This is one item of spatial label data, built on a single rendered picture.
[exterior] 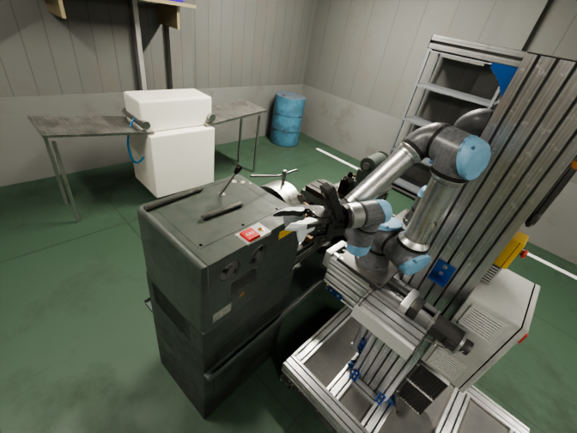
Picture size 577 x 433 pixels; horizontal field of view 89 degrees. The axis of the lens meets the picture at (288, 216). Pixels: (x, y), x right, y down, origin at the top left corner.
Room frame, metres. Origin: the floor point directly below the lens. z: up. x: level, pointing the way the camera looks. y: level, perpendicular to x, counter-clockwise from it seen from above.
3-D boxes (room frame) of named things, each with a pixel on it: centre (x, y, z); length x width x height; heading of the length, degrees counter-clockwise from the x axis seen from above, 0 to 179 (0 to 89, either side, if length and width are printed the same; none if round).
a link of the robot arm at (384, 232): (1.01, -0.41, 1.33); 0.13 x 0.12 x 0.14; 31
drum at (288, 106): (5.32, 0.36, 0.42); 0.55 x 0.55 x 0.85
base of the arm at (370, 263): (1.01, -0.40, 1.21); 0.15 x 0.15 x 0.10
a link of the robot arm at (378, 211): (0.77, -0.25, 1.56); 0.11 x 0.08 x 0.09; 121
